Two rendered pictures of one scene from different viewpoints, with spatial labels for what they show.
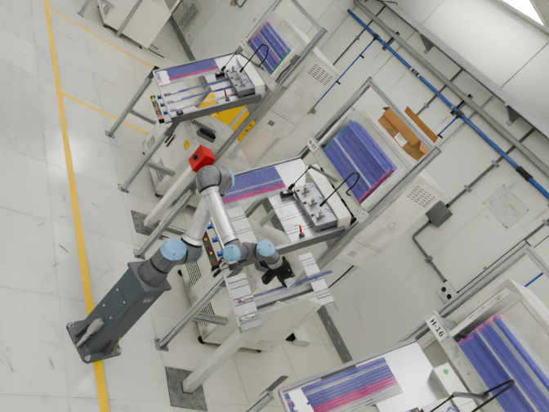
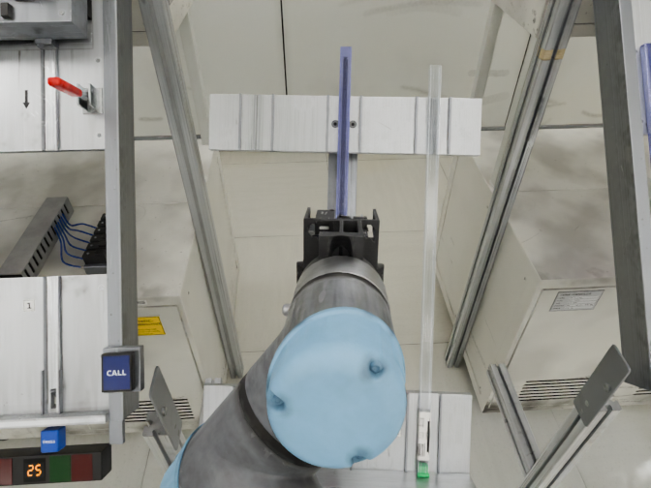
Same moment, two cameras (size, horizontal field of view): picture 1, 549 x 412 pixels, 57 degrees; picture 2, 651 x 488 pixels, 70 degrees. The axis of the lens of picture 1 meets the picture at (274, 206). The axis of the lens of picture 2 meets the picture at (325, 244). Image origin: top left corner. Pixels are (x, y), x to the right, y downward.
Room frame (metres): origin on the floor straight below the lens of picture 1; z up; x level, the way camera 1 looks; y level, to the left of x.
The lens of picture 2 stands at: (2.03, 0.00, 1.32)
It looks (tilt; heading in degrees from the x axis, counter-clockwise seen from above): 42 degrees down; 313
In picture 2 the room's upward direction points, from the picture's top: straight up
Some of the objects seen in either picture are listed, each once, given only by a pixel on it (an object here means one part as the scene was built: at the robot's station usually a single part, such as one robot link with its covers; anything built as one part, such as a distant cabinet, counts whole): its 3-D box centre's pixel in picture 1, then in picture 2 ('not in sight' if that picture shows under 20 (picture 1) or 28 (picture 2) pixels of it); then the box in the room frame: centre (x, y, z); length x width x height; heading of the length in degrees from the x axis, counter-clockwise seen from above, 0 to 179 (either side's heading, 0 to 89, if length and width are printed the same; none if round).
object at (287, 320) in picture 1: (245, 284); (101, 289); (3.15, -0.23, 0.31); 0.70 x 0.65 x 0.62; 46
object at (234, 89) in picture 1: (202, 123); not in sight; (4.02, 0.92, 0.66); 1.01 x 0.73 x 1.31; 136
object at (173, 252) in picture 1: (170, 253); not in sight; (2.13, 0.21, 0.72); 0.13 x 0.12 x 0.14; 160
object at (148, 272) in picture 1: (156, 269); not in sight; (2.12, 0.21, 0.60); 0.15 x 0.15 x 0.10
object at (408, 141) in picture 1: (412, 135); not in sight; (3.32, -0.32, 1.82); 0.68 x 0.30 x 0.20; 46
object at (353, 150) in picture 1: (360, 161); not in sight; (3.03, -0.19, 1.52); 0.51 x 0.13 x 0.27; 46
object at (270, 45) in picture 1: (240, 107); not in sight; (4.18, 0.79, 0.95); 1.35 x 0.82 x 1.90; 136
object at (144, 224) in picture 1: (176, 190); not in sight; (3.32, 0.61, 0.39); 0.24 x 0.24 x 0.78; 46
